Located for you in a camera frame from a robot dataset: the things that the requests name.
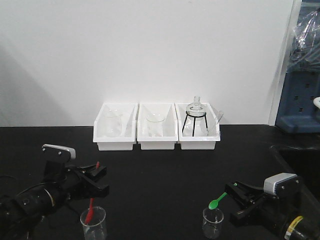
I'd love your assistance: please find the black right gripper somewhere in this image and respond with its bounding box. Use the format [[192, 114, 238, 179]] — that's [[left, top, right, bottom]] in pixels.
[[224, 181, 304, 233]]

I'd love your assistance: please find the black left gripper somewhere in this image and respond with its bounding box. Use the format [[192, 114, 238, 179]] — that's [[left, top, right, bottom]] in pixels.
[[42, 161, 110, 200]]

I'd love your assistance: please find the green plastic spoon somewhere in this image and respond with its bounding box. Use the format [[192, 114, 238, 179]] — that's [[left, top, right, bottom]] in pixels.
[[208, 184, 229, 210]]

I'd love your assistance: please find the red plastic spoon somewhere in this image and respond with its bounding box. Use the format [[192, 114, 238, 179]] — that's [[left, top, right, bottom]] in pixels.
[[84, 161, 101, 225]]

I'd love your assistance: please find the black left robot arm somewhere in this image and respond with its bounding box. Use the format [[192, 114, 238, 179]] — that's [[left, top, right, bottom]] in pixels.
[[0, 164, 110, 240]]

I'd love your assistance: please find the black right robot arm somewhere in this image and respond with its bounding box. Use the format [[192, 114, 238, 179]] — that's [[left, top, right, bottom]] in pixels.
[[224, 172, 320, 240]]

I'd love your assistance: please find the right glass beaker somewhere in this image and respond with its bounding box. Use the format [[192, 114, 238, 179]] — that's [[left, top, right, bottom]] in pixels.
[[202, 208, 224, 240]]

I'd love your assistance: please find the left white plastic bin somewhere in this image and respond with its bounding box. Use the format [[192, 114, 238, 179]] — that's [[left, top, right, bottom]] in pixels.
[[93, 103, 138, 151]]

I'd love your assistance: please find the white plastic bin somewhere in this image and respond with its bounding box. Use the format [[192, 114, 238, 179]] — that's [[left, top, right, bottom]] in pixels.
[[93, 103, 138, 151], [174, 102, 221, 150], [137, 103, 179, 150]]

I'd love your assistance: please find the glass beaker in left bin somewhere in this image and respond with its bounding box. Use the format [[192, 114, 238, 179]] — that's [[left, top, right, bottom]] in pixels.
[[105, 109, 122, 138]]

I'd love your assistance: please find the glass beaker in bin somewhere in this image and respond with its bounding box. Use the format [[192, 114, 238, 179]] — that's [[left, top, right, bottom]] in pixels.
[[105, 109, 122, 138], [146, 113, 165, 137]]

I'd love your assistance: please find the right white plastic bin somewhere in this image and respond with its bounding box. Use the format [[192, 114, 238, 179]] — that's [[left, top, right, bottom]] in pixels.
[[174, 102, 221, 150]]

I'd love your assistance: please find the black lab sink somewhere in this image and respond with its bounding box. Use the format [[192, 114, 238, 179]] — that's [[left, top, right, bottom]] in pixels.
[[269, 145, 320, 213]]

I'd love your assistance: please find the clear glass test tube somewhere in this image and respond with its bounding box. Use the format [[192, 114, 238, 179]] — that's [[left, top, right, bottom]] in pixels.
[[202, 110, 224, 137]]

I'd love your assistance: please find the middle white plastic bin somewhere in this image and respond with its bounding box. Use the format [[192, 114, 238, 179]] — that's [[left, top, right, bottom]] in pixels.
[[137, 103, 179, 150]]

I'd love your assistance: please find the glass beaker in middle bin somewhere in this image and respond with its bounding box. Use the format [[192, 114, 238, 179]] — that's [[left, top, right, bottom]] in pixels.
[[146, 113, 165, 137]]

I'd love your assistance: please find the glass flask on stand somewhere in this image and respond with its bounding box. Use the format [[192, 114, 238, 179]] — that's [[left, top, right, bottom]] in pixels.
[[186, 96, 207, 117]]

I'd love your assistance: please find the blue pegboard rack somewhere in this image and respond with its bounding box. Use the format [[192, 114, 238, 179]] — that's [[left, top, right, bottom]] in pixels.
[[274, 0, 320, 135]]

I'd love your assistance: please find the clear plastic sheet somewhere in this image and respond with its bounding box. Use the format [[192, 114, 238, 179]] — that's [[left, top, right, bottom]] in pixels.
[[287, 7, 320, 73]]

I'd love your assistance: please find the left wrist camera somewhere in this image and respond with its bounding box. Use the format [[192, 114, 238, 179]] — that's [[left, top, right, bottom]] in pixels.
[[42, 144, 76, 160]]

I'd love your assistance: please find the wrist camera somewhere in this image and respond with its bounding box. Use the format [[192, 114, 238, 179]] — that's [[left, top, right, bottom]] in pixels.
[[42, 144, 76, 160], [263, 172, 303, 198]]

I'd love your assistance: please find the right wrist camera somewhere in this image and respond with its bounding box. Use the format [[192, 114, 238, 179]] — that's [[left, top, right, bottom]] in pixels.
[[263, 172, 303, 198]]

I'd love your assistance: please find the black wire tripod stand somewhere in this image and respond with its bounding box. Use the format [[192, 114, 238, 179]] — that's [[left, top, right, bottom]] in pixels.
[[182, 111, 209, 137]]

